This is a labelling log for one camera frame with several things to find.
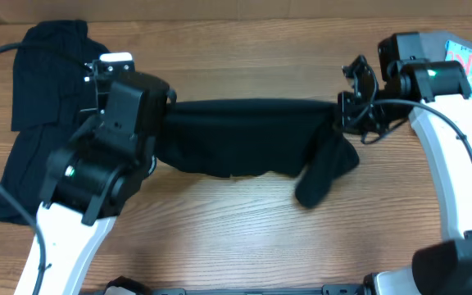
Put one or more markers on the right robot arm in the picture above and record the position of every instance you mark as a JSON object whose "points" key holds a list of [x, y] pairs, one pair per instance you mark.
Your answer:
{"points": [[421, 85]]}

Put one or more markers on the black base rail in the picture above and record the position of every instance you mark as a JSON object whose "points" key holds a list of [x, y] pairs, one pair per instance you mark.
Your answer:
{"points": [[126, 286]]}

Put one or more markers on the black t-shirt with logo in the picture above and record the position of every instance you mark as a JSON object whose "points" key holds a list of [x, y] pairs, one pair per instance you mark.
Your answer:
{"points": [[250, 137]]}

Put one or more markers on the grey t-shirt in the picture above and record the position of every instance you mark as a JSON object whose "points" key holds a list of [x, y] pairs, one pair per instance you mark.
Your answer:
{"points": [[434, 44]]}

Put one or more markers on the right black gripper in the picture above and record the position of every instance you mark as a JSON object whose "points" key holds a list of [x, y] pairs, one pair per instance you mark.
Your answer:
{"points": [[347, 117]]}

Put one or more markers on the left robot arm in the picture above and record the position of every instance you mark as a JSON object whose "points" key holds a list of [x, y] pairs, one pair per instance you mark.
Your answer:
{"points": [[88, 181]]}

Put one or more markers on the black folded garment pile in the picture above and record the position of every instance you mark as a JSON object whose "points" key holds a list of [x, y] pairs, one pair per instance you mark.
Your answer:
{"points": [[48, 93]]}

